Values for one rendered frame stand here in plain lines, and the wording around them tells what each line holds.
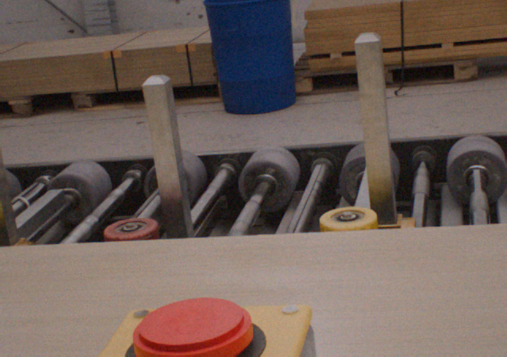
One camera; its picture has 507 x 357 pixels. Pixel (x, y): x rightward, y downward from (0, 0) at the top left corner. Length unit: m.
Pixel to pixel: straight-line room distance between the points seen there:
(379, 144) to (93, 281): 0.45
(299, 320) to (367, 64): 1.06
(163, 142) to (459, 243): 0.48
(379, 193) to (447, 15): 4.79
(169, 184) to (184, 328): 1.17
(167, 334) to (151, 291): 0.90
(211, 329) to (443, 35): 5.92
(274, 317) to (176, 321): 0.04
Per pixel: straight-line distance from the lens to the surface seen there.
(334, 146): 1.97
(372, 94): 1.40
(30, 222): 1.79
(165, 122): 1.46
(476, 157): 1.81
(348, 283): 1.16
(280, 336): 0.33
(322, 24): 6.24
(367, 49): 1.38
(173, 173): 1.48
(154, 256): 1.33
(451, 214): 1.82
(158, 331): 0.33
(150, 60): 6.52
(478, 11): 6.20
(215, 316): 0.33
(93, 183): 1.98
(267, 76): 5.92
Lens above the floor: 1.37
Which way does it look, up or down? 16 degrees down
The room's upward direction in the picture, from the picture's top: 7 degrees counter-clockwise
